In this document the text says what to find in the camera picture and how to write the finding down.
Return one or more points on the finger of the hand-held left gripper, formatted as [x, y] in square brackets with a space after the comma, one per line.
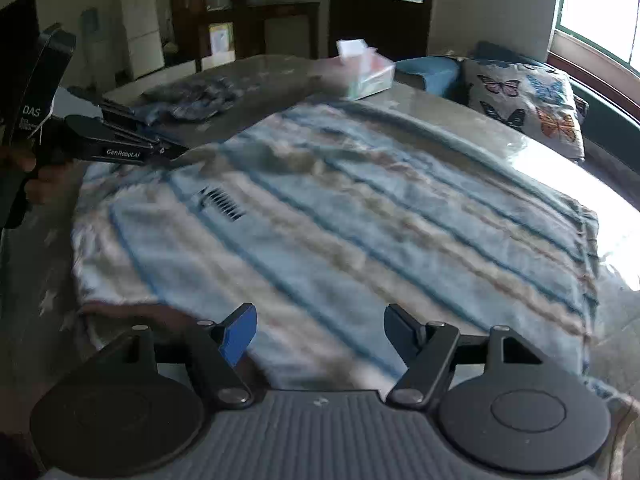
[122, 116]
[125, 150]

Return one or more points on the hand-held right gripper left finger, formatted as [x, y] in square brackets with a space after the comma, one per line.
[241, 334]

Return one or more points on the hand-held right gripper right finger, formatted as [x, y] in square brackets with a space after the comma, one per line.
[397, 327]

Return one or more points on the blue striped towel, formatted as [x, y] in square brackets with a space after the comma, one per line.
[350, 220]

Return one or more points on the person's left hand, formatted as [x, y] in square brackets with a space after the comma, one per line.
[45, 182]

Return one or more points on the dark patterned cloth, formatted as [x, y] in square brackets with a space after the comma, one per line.
[195, 100]

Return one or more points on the white refrigerator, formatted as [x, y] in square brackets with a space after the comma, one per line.
[142, 30]

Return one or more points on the dark wooden cabinet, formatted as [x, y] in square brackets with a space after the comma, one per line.
[235, 10]

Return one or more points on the tissue box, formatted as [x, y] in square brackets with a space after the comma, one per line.
[367, 77]

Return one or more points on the blue sofa bench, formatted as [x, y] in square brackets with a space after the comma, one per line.
[430, 75]

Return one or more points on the butterfly print cushion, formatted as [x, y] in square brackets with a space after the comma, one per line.
[530, 105]

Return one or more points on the dark wooden door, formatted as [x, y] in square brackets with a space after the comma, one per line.
[380, 10]

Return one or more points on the window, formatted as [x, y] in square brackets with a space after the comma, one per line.
[600, 5]

